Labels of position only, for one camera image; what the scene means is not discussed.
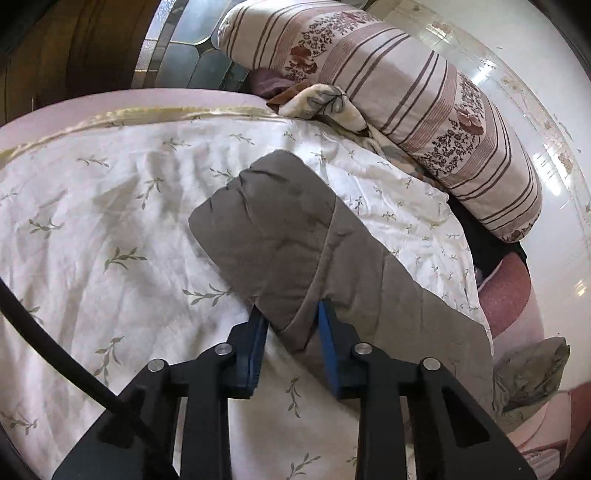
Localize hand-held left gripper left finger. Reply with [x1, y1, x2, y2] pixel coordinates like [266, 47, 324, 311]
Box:
[51, 305, 271, 480]

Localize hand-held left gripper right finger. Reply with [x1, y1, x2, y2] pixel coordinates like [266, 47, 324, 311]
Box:
[316, 298, 539, 480]

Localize grey quilted jacket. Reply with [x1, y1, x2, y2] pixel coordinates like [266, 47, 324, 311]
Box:
[188, 150, 571, 423]

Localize black cloth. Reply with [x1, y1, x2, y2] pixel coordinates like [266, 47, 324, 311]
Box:
[447, 194, 528, 280]

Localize white leaf-print bed sheet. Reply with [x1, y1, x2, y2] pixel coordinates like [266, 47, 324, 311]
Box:
[0, 107, 492, 480]

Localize purple cloth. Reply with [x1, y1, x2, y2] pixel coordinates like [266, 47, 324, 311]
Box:
[249, 68, 298, 100]

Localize pink upholstered bed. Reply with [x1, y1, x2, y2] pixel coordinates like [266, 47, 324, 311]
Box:
[0, 88, 573, 467]

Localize striped floral pillow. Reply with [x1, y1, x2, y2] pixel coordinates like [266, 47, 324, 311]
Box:
[217, 0, 543, 243]

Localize wooden door with stained glass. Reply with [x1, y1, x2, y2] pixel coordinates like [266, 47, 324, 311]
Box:
[0, 0, 252, 127]

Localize black cable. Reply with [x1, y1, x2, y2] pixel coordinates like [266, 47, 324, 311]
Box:
[0, 278, 178, 480]

